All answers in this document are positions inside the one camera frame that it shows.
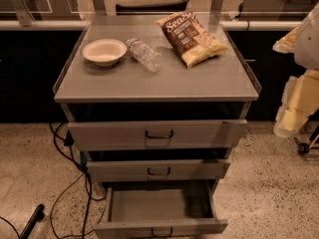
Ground black chair back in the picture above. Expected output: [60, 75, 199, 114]
[116, 0, 190, 15]

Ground black floor cables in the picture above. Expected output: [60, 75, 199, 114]
[49, 121, 107, 239]

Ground brown and yellow chip bag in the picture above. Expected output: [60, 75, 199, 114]
[157, 11, 228, 69]

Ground grey open bottom drawer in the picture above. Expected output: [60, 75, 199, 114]
[94, 181, 227, 239]

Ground grey metal drawer cabinet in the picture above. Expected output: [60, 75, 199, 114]
[52, 13, 262, 239]

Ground grey middle drawer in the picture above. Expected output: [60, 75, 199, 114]
[87, 159, 230, 182]

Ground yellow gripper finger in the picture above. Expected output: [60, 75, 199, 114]
[272, 27, 299, 54]
[273, 70, 319, 137]

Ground white horizontal rail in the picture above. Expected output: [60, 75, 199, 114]
[0, 21, 300, 31]

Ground black caster wheel base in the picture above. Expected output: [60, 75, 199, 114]
[294, 125, 319, 155]

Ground black pole on floor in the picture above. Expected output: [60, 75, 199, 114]
[19, 204, 45, 239]

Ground white paper bowl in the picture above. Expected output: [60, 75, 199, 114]
[82, 39, 127, 67]

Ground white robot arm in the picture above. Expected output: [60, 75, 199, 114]
[272, 5, 319, 137]

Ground clear plastic water bottle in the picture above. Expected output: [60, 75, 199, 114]
[126, 38, 161, 74]

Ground grey top drawer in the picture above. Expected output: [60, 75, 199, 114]
[68, 119, 247, 151]

